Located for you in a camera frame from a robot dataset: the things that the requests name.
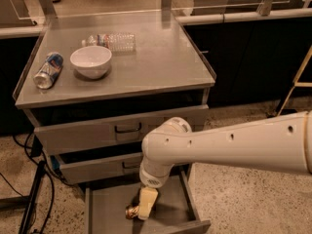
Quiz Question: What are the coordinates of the orange soda can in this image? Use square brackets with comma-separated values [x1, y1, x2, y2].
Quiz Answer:
[125, 205, 139, 219]

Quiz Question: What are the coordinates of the black floor cable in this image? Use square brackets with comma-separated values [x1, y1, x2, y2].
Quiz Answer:
[0, 132, 71, 234]

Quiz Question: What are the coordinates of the middle grey drawer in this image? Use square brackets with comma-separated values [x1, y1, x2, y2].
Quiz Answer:
[60, 153, 142, 184]

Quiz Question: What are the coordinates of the grey metal drawer cabinet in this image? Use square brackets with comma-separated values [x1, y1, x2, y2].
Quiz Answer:
[12, 10, 217, 234]

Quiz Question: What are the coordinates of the black metal stand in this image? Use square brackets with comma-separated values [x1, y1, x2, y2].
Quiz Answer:
[0, 161, 46, 234]

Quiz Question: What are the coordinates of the bottom grey drawer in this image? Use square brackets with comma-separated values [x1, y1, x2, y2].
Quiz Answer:
[85, 167, 211, 234]

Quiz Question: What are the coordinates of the top grey drawer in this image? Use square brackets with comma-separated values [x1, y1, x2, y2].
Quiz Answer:
[35, 104, 208, 155]

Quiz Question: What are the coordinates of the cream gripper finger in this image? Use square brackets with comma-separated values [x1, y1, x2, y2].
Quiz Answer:
[138, 187, 158, 220]

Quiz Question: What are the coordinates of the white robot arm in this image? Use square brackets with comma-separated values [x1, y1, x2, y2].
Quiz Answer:
[138, 111, 312, 220]

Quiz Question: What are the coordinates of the blue silver energy drink can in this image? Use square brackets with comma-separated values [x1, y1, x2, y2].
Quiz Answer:
[33, 52, 63, 90]

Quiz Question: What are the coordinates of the grey drawer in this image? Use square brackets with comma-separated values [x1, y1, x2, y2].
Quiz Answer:
[60, 153, 142, 184]
[85, 167, 211, 234]
[35, 104, 208, 155]

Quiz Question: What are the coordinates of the clear plastic water bottle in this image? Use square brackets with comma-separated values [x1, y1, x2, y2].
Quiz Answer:
[81, 32, 136, 53]

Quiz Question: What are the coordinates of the white ceramic bowl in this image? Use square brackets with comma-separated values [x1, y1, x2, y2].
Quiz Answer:
[70, 46, 112, 79]

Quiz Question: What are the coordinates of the white horizontal rail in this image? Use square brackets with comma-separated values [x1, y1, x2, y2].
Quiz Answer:
[175, 8, 312, 25]

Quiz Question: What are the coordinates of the yellow wheeled cart frame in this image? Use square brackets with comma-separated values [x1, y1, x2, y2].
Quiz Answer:
[275, 45, 312, 116]

